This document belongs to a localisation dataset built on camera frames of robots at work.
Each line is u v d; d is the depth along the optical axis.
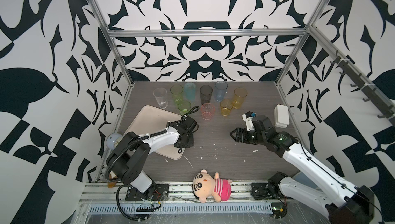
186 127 0.71
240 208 0.71
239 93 0.96
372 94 0.55
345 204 0.39
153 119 0.99
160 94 0.98
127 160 0.44
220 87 1.04
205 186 0.69
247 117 0.72
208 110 1.02
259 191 0.74
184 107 1.02
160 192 0.74
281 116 0.97
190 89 1.05
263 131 0.58
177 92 0.98
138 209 0.73
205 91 1.00
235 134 0.71
